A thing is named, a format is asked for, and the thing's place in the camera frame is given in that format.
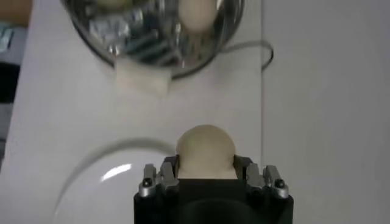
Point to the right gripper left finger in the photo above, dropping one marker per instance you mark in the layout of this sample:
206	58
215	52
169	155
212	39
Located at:
169	173

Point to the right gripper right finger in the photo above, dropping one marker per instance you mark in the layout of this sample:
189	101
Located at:
248	172

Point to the white steamed baozi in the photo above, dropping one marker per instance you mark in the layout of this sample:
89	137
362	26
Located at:
198	15
205	152

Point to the perforated steel steamer basket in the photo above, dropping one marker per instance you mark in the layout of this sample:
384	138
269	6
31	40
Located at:
146	39

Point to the white round plate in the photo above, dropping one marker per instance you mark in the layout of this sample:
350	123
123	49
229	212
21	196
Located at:
106	198

